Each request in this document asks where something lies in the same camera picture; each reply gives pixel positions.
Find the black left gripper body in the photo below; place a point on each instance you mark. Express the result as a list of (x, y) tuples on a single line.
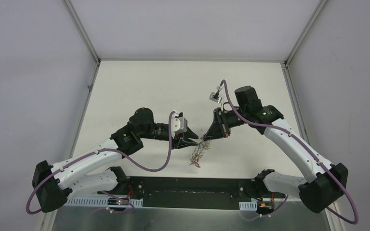
[(177, 140)]

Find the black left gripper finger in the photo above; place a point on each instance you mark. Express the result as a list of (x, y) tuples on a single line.
[(190, 135), (185, 142)]

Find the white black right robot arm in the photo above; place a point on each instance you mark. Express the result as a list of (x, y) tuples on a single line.
[(322, 182)]

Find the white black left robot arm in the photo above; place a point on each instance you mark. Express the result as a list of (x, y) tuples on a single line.
[(54, 184)]

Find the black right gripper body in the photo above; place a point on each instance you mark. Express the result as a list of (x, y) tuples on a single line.
[(230, 120)]

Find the right white cable duct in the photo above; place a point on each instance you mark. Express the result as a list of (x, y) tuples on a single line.
[(248, 206)]

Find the white cable duct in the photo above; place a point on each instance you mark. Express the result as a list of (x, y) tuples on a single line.
[(96, 201), (248, 206)]

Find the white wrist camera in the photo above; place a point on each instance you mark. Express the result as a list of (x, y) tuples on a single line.
[(215, 96), (178, 125)]

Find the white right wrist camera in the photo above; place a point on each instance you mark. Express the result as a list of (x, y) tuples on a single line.
[(215, 96)]

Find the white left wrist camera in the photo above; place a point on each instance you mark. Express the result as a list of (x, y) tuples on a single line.
[(178, 125)]

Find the black mounting base plate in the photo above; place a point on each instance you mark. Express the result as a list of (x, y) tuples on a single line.
[(194, 193)]

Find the left white cable duct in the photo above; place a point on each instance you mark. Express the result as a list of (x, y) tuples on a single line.
[(96, 201)]

